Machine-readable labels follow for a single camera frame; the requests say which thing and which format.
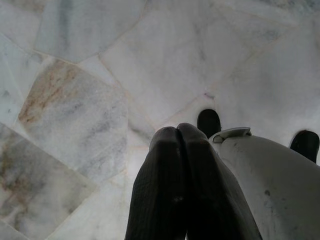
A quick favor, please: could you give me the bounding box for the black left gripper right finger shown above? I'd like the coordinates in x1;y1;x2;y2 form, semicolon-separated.
177;122;262;240

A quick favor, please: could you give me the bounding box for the black robot foot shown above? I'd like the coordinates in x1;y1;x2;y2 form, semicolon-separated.
289;130;320;165
196;108;222;137

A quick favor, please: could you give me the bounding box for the black robot left foot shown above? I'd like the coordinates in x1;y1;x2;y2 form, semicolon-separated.
196;108;222;137

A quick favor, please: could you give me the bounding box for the black robot right foot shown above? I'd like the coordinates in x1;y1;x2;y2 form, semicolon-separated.
289;130;320;165

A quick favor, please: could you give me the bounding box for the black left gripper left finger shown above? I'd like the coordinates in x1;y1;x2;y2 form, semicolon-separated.
124;126;187;240

